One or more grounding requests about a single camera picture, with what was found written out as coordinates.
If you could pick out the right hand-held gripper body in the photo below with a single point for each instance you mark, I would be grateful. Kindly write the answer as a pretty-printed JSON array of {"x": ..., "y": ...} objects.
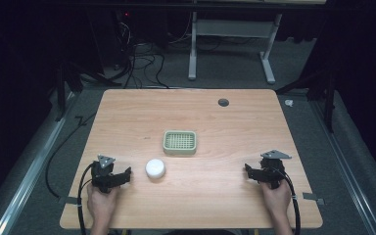
[{"x": 272, "y": 169}]

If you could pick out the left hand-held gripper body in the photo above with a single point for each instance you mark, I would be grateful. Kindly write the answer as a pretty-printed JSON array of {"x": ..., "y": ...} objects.
[{"x": 103, "y": 174}]

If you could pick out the round white soap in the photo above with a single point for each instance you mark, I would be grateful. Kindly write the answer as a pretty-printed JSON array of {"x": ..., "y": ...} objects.
[{"x": 155, "y": 168}]

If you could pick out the green soap dish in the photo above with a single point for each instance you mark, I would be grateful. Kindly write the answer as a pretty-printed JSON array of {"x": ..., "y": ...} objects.
[{"x": 179, "y": 142}]

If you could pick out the person's left hand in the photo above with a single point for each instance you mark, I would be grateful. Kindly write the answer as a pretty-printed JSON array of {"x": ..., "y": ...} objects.
[{"x": 101, "y": 205}]

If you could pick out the person's right hand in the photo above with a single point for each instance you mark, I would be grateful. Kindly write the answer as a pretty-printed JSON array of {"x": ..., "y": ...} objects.
[{"x": 277, "y": 200}]

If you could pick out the grey tape strip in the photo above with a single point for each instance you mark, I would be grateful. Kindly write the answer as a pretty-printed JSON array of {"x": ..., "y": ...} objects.
[
  {"x": 69, "y": 200},
  {"x": 313, "y": 197}
]

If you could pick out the crumpled white paper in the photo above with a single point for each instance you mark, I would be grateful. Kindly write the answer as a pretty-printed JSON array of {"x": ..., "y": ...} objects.
[{"x": 289, "y": 103}]

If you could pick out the black tripod stand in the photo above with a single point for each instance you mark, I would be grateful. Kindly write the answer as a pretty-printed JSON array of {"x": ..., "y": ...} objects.
[
  {"x": 329, "y": 98},
  {"x": 62, "y": 84}
]

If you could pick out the silver metal floor rail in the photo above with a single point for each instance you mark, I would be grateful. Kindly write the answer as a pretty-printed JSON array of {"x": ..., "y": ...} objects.
[
  {"x": 349, "y": 169},
  {"x": 29, "y": 176}
]

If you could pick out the white metal desk frame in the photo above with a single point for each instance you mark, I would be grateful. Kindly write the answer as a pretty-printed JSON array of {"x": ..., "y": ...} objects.
[{"x": 231, "y": 28}]

